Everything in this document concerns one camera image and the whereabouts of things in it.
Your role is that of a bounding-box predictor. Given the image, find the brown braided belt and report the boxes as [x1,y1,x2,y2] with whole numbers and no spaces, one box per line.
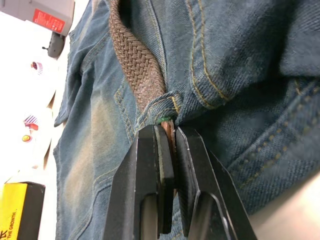
[107,0,179,198]

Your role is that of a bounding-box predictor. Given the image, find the grey box with red label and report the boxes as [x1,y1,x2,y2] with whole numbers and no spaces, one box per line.
[0,0,76,37]

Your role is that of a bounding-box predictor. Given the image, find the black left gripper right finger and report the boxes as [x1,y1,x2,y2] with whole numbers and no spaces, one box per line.
[174,126,258,240]

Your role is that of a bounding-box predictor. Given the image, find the grey rounded device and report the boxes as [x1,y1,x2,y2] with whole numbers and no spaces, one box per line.
[41,32,66,59]

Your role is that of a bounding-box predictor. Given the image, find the white printed sheet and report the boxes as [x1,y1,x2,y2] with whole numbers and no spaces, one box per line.
[0,11,71,186]

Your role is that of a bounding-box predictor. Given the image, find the yellow and black box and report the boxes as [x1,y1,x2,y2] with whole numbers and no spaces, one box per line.
[0,181,46,240]

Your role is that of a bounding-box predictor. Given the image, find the blue denim shorts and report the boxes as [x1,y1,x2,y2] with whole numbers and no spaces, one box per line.
[52,0,320,240]

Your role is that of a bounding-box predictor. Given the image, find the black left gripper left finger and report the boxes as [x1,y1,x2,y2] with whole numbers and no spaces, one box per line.
[103,124,175,240]

